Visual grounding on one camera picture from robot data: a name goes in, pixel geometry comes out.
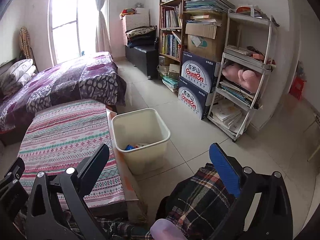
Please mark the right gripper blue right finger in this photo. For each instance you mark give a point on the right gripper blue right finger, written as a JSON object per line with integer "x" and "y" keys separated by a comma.
{"x": 226, "y": 171}

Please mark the red plastic stool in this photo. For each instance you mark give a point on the red plastic stool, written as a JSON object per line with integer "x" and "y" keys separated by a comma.
{"x": 296, "y": 89}

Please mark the white rolling shelf cart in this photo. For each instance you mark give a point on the white rolling shelf cart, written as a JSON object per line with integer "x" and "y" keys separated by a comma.
{"x": 246, "y": 65}

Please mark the cream plastic trash bin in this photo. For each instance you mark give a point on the cream plastic trash bin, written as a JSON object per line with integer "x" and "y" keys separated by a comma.
{"x": 146, "y": 130}

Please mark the pink plush toy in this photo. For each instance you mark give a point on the pink plush toy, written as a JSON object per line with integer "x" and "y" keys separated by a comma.
{"x": 246, "y": 78}

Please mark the wooden bookshelf with books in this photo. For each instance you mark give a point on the wooden bookshelf with books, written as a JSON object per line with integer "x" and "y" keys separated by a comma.
{"x": 172, "y": 41}

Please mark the brown cardboard box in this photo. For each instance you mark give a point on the brown cardboard box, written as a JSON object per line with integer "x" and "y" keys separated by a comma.
{"x": 206, "y": 40}

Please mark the pink window curtain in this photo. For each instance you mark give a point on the pink window curtain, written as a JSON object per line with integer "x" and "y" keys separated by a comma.
{"x": 102, "y": 38}

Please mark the plaid trousers leg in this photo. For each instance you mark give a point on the plaid trousers leg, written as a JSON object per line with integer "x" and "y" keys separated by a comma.
{"x": 196, "y": 206}

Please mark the dark storage bench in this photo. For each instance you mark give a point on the dark storage bench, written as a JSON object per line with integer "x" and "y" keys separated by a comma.
{"x": 145, "y": 58}

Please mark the upper blue Ganten box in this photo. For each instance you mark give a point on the upper blue Ganten box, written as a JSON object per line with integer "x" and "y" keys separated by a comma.
{"x": 200, "y": 71}

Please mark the plaid folding chair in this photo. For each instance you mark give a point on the plaid folding chair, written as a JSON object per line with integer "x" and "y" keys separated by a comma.
{"x": 25, "y": 47}

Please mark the blue ganten box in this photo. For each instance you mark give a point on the blue ganten box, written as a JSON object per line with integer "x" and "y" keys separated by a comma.
{"x": 200, "y": 71}
{"x": 196, "y": 99}

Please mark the lower blue Ganten box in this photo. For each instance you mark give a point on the lower blue Ganten box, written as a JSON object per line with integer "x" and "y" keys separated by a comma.
{"x": 196, "y": 99}

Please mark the window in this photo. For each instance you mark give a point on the window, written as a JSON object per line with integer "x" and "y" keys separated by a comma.
{"x": 71, "y": 29}

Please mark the purple patterned bed quilt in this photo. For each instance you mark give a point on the purple patterned bed quilt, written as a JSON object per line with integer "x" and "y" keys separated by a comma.
{"x": 92, "y": 76}

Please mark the patterned pink tablecloth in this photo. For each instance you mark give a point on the patterned pink tablecloth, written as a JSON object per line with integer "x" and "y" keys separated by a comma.
{"x": 61, "y": 137}

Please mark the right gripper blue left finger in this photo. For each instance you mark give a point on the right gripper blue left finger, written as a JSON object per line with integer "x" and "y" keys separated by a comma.
{"x": 90, "y": 169}

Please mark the operator fingertip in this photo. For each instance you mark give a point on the operator fingertip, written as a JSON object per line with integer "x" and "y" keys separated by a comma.
{"x": 163, "y": 229}

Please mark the folded white floral duvet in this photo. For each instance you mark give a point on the folded white floral duvet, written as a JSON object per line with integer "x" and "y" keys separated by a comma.
{"x": 16, "y": 76}

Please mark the pink storage box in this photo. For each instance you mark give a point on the pink storage box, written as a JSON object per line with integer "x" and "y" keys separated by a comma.
{"x": 132, "y": 21}

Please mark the folded blankets on bench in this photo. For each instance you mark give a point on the folded blankets on bench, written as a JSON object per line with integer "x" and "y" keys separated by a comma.
{"x": 141, "y": 36}

